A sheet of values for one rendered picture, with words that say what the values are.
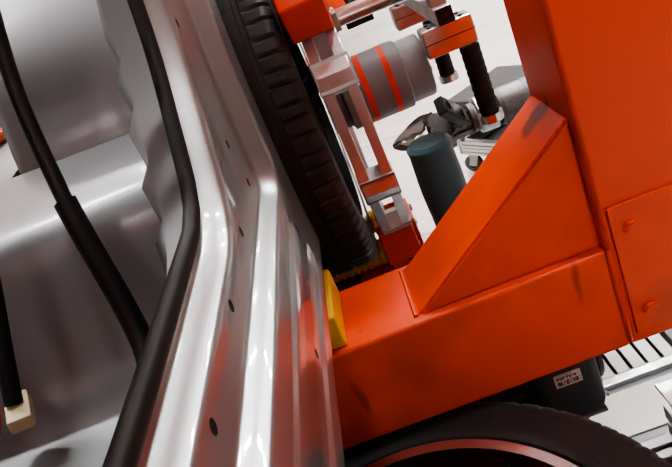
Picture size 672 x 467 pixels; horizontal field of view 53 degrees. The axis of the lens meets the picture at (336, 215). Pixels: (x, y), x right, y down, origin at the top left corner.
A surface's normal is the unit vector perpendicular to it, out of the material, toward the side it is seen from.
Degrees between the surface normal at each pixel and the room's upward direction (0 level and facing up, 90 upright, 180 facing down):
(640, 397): 0
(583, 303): 90
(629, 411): 0
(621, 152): 90
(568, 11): 90
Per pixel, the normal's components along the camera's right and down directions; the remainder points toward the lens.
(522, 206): 0.07, 0.40
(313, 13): 0.32, 0.87
